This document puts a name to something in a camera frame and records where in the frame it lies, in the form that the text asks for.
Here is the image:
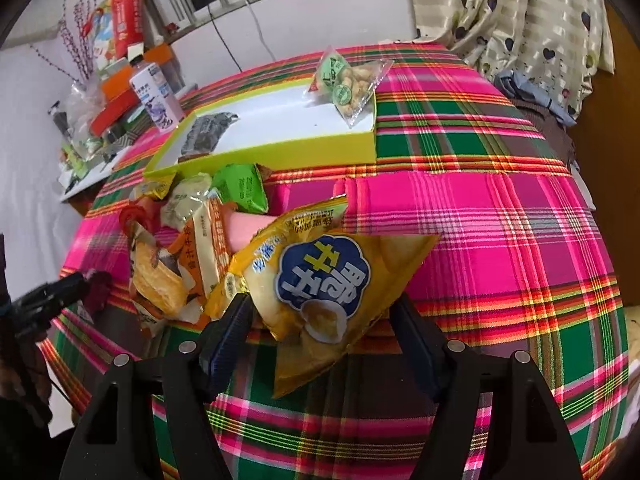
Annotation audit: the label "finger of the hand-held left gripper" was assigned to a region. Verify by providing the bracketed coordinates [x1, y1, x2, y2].
[12, 271, 92, 313]
[14, 305, 68, 342]

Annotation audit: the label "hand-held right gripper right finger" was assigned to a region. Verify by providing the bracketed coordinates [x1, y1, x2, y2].
[387, 294, 583, 480]

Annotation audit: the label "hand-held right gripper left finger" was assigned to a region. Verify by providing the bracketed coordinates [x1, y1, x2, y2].
[59, 292, 257, 480]

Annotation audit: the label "purple snack packet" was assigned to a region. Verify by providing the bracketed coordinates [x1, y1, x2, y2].
[82, 269, 115, 312]

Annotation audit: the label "orange bread packet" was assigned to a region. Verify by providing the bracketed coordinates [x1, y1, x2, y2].
[128, 195, 237, 328]

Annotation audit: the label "yellow potato chip bag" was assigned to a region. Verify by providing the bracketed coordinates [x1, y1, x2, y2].
[205, 230, 442, 400]

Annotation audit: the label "white and green snack packet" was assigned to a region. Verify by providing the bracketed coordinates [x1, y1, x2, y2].
[160, 172, 224, 237]

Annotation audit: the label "green pea packet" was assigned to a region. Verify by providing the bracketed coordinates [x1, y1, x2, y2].
[214, 162, 272, 214]

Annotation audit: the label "yellow-green cardboard box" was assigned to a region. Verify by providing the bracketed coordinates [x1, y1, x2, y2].
[143, 74, 378, 182]

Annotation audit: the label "small golden snack packet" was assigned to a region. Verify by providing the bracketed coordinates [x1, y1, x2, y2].
[130, 179, 177, 202]

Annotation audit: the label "plaid tablecloth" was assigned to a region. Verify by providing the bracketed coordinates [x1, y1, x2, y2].
[39, 41, 632, 480]

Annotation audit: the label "striped patterned box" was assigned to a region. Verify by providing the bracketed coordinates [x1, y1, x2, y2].
[99, 115, 193, 162]

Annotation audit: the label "clear plastic bag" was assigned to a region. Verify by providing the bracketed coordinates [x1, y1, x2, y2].
[64, 79, 107, 137]

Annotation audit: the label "red flat box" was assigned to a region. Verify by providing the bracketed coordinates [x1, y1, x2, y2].
[89, 94, 139, 134]

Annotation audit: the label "dark seaweed packet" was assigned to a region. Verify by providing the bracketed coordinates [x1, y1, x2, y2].
[178, 111, 240, 158]

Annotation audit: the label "orange flat box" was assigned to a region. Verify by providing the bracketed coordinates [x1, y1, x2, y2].
[99, 42, 174, 102]

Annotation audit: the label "white drink bottle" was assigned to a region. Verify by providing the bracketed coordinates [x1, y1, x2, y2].
[128, 57, 184, 134]

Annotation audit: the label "pink dried flower branches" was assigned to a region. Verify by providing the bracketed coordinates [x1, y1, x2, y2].
[29, 0, 102, 87]

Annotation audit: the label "colourful printed bag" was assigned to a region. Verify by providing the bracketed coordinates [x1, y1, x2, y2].
[81, 0, 121, 70]

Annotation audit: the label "wooden cabinet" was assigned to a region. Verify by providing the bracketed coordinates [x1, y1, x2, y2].
[569, 4, 640, 307]

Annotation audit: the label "clear triangular peanut packet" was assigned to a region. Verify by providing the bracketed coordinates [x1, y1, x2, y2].
[305, 45, 394, 129]

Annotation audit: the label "tall red box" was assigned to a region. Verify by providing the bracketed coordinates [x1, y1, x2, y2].
[110, 0, 147, 59]

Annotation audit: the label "blue cloth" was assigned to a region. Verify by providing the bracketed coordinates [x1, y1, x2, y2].
[491, 70, 577, 127]

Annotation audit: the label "heart print curtain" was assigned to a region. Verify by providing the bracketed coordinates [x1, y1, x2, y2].
[404, 0, 617, 117]

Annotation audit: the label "black cable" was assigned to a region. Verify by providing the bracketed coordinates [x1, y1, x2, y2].
[206, 2, 244, 74]

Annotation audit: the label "white cable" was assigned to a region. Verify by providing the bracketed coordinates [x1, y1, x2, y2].
[239, 0, 277, 62]

